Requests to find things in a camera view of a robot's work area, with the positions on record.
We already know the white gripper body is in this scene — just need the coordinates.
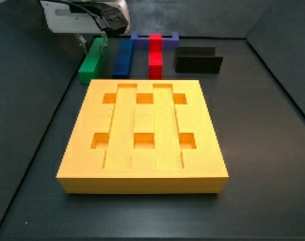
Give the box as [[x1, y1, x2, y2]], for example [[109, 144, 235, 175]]
[[39, 0, 129, 36]]

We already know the green long block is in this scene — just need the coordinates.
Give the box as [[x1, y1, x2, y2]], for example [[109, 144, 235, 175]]
[[77, 38, 108, 85]]

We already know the yellow slotted board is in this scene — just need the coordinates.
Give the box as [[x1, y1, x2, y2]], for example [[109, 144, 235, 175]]
[[56, 80, 228, 194]]

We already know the blue long block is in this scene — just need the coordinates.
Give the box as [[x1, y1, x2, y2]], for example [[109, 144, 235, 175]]
[[112, 40, 133, 79]]

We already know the purple fork-shaped block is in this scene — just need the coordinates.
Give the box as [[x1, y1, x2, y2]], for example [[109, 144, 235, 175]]
[[131, 31, 179, 49]]

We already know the red stepped block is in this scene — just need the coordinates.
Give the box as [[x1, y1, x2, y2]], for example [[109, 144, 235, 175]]
[[148, 34, 163, 79]]

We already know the black cable with plug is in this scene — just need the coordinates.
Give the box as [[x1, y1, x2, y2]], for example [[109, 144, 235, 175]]
[[45, 0, 129, 36]]

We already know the black angle bracket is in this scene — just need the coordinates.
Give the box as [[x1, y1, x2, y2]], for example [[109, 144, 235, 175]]
[[173, 47, 223, 73]]

